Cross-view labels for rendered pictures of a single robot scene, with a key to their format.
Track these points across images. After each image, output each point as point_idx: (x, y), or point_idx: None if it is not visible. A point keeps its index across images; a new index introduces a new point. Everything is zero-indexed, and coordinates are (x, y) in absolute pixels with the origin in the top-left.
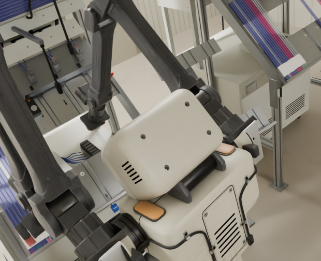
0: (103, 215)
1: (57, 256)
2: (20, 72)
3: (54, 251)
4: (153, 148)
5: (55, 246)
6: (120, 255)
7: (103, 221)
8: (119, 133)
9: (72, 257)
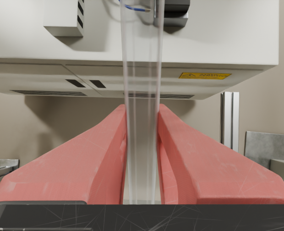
0: (117, 85)
1: (12, 85)
2: None
3: (2, 83)
4: None
5: (5, 82)
6: None
7: (113, 87)
8: None
9: (42, 89)
